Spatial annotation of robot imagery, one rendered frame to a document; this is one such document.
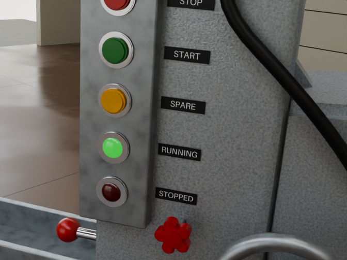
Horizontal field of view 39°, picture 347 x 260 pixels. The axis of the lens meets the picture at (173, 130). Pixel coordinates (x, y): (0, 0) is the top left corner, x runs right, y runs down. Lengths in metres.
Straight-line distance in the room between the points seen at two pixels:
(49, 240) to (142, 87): 0.40
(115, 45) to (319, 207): 0.26
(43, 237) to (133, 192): 0.33
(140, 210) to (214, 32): 0.20
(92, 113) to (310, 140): 0.22
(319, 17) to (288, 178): 6.74
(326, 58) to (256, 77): 6.75
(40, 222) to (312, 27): 6.64
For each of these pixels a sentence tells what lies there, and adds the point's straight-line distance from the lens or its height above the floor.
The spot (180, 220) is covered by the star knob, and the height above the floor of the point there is 1.22.
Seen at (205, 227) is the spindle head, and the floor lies 1.22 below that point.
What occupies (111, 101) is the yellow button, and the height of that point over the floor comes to 1.35.
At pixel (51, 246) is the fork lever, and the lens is 0.81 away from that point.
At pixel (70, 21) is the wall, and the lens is 9.16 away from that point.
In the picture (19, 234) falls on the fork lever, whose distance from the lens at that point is 0.85.
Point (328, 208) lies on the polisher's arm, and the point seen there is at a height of 1.26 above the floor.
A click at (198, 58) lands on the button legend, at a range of 0.49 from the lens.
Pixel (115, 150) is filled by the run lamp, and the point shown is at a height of 1.30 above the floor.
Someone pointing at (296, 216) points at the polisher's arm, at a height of 1.25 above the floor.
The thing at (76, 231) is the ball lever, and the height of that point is 1.16.
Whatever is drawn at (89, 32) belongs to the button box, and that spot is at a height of 1.42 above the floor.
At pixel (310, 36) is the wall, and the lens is 7.31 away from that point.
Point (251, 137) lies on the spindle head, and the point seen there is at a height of 1.33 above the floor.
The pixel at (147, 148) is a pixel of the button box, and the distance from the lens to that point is 0.51.
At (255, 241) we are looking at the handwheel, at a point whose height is 1.24.
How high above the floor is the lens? 1.49
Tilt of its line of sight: 19 degrees down
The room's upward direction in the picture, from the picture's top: 4 degrees clockwise
